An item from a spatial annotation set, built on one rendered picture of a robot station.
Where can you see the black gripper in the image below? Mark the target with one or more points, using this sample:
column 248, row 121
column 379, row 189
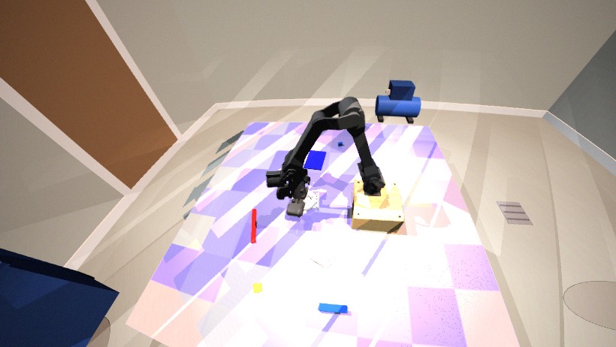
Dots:
column 295, row 208

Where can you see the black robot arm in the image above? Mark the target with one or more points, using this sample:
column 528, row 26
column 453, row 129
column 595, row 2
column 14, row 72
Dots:
column 352, row 119

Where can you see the blue flat plate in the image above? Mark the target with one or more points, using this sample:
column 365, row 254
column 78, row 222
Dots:
column 315, row 160

